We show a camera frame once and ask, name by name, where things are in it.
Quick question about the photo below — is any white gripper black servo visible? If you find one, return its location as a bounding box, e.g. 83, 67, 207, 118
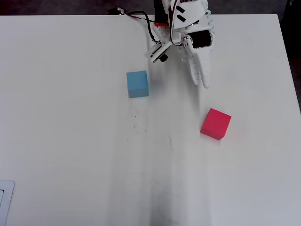
180, 23, 215, 89

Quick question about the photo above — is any blue foam cube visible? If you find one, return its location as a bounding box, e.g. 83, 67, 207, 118
126, 70, 150, 99

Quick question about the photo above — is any red foam cube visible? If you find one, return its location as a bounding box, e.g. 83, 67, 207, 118
199, 108, 232, 141

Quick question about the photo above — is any small controller circuit board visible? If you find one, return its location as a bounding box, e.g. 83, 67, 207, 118
107, 4, 128, 16

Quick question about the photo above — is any silver laptop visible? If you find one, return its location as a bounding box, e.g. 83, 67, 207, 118
0, 180, 16, 226

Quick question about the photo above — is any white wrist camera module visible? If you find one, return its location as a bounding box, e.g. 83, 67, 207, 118
144, 41, 173, 64

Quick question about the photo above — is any white spiral cable wrap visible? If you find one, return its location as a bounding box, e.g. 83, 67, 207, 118
204, 9, 215, 32

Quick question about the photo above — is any red white black servo wire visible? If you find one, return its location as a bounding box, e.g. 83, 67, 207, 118
167, 0, 187, 47

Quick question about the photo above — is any black camera cable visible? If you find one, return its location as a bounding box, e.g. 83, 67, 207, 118
122, 10, 165, 45

